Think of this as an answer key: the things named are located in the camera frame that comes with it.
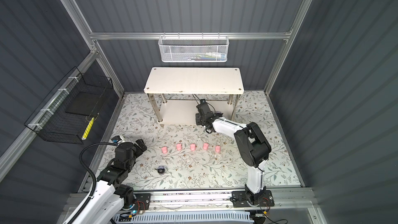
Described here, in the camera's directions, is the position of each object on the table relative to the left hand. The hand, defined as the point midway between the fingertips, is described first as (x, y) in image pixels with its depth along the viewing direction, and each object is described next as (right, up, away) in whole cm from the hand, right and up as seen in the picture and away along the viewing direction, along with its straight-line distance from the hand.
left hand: (136, 144), depth 82 cm
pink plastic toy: (+13, -5, +7) cm, 16 cm away
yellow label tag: (-15, +8, -16) cm, 23 cm away
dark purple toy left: (+14, -13, -3) cm, 19 cm away
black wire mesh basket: (-29, +17, -10) cm, 35 cm away
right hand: (+35, +14, +15) cm, 41 cm away
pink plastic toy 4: (+38, -3, +9) cm, 39 cm away
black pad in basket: (-23, +22, -6) cm, 33 cm away
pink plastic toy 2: (+22, -4, +9) cm, 24 cm away
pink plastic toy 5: (+45, -5, +9) cm, 46 cm away
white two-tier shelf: (+22, +28, -8) cm, 36 cm away
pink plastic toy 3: (+30, -4, +9) cm, 31 cm away
